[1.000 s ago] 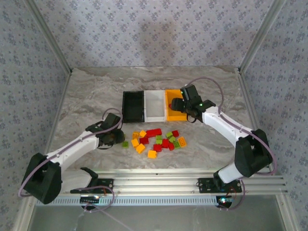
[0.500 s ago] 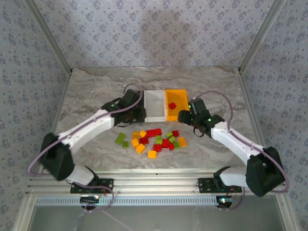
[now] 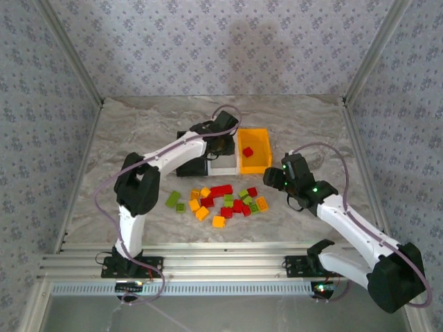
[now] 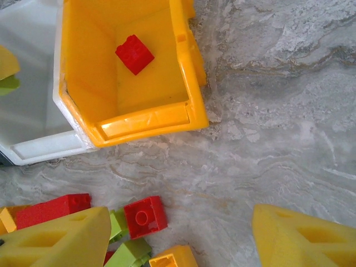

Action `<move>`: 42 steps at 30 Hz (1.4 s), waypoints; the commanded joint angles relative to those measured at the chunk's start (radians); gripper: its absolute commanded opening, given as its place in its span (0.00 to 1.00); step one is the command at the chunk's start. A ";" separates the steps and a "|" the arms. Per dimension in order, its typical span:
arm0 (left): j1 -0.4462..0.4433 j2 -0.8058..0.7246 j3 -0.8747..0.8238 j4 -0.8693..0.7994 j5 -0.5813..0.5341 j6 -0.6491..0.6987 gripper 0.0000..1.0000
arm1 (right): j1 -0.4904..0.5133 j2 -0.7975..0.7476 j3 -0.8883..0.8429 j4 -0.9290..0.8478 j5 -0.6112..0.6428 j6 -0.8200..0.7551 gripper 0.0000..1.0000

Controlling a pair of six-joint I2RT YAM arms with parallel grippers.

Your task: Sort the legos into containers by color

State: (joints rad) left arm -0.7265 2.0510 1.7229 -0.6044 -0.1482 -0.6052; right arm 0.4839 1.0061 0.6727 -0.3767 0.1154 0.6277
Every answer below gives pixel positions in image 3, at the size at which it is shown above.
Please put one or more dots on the yellow lego brick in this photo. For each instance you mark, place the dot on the yellow lego brick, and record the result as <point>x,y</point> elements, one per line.
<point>194,193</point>
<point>201,213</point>
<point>262,203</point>
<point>205,191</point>
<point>194,204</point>
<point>218,221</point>

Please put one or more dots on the long green lego brick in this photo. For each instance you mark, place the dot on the long green lego brick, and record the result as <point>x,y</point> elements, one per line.
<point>173,199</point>

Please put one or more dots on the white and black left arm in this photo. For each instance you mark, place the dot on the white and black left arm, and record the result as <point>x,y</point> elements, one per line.
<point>131,228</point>

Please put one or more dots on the yellow plastic bin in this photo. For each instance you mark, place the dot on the yellow plastic bin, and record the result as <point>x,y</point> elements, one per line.
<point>256,169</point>

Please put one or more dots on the white plastic bin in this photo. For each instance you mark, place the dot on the white plastic bin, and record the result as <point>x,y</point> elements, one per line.
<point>225,170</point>

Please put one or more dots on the black plastic bin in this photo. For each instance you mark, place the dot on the black plastic bin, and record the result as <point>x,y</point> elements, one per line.
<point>192,169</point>

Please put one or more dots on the small circuit board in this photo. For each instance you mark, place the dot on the small circuit board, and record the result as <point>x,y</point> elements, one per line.
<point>129,286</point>
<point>323,288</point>

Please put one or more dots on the aluminium side rail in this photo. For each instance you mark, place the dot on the aluminium side rail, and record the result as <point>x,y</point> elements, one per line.
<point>90,138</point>
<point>357,138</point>

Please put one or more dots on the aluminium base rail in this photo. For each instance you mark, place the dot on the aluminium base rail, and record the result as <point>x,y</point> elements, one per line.
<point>225,263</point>

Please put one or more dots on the aluminium corner post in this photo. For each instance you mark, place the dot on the aluminium corner post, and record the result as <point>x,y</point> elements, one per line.
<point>375,52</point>
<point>72,52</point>

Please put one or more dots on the aluminium frame leg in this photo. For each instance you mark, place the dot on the aluminium frame leg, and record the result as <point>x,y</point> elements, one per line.
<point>417,323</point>
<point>34,311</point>

